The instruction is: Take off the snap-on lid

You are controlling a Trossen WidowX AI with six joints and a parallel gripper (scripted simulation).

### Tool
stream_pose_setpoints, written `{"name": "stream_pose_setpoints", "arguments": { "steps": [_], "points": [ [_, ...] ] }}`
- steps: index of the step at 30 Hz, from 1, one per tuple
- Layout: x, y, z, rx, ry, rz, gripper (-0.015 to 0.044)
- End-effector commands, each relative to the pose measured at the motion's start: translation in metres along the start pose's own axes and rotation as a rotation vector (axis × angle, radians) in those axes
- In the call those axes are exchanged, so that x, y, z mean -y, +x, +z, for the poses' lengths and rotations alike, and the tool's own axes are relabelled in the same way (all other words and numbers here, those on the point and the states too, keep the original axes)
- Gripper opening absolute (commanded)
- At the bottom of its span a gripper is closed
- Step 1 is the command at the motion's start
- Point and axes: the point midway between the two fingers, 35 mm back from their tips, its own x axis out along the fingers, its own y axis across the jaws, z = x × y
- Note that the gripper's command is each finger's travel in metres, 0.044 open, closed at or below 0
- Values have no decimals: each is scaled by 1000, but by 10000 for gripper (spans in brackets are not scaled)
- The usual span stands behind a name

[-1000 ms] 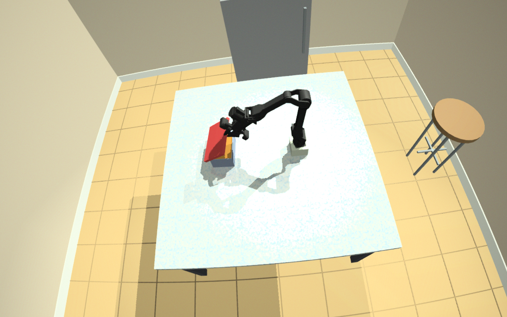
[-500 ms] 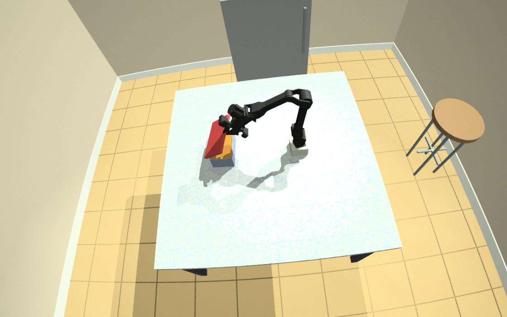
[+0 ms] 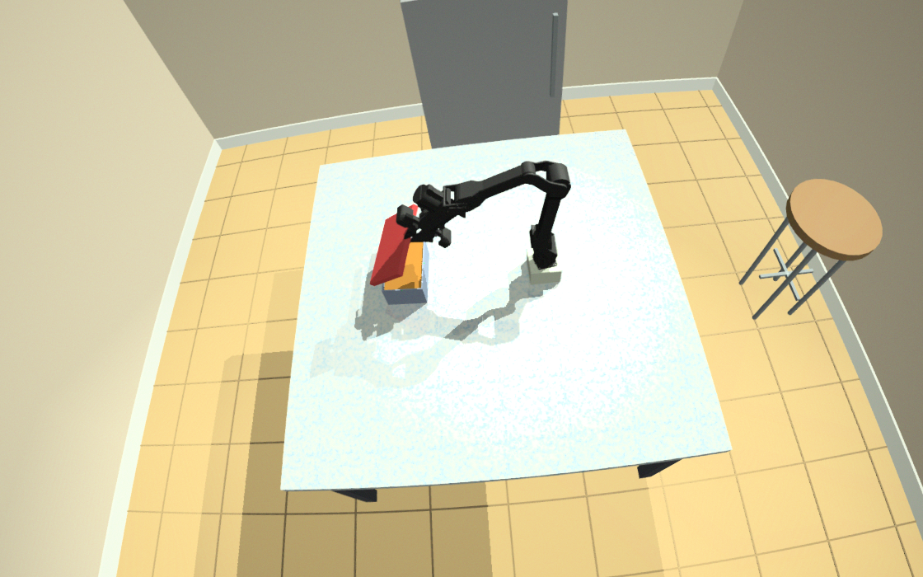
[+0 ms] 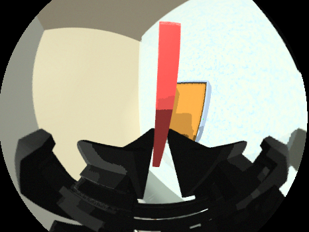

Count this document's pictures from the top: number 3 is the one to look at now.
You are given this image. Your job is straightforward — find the red slab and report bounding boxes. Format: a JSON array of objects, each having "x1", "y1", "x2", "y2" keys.
[{"x1": 370, "y1": 214, "x2": 411, "y2": 286}]

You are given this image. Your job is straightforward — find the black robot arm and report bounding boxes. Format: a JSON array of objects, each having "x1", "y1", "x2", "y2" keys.
[{"x1": 413, "y1": 160, "x2": 571, "y2": 270}]

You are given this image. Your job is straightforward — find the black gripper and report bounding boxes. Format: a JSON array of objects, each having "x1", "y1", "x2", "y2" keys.
[{"x1": 396, "y1": 204, "x2": 452, "y2": 248}]

